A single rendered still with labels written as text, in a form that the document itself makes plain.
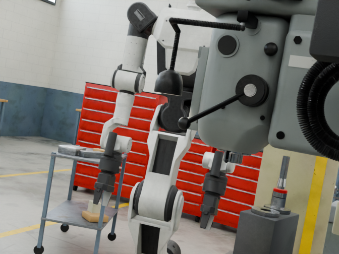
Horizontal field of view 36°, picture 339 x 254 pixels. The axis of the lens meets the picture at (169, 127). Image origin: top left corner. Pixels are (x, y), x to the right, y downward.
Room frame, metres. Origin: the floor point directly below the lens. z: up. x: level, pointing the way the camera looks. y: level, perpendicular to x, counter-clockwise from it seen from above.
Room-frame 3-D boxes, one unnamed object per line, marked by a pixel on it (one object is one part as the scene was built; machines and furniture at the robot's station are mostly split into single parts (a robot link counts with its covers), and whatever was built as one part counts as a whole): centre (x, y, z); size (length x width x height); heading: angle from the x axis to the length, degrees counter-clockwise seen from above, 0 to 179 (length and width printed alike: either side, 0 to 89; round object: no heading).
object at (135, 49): (2.14, 0.20, 1.52); 0.13 x 0.12 x 0.22; 79
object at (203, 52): (1.31, -0.07, 1.45); 0.04 x 0.04 x 0.21; 66
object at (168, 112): (2.18, -0.04, 1.37); 0.28 x 0.13 x 0.18; 167
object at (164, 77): (1.32, 0.02, 1.45); 0.07 x 0.07 x 0.06
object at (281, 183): (1.71, -0.40, 1.23); 0.03 x 0.03 x 0.11
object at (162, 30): (2.15, -0.03, 1.63); 0.34 x 0.30 x 0.36; 77
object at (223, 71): (1.26, -0.17, 1.47); 0.21 x 0.19 x 0.32; 156
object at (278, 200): (1.71, -0.40, 1.14); 0.05 x 0.05 x 0.05
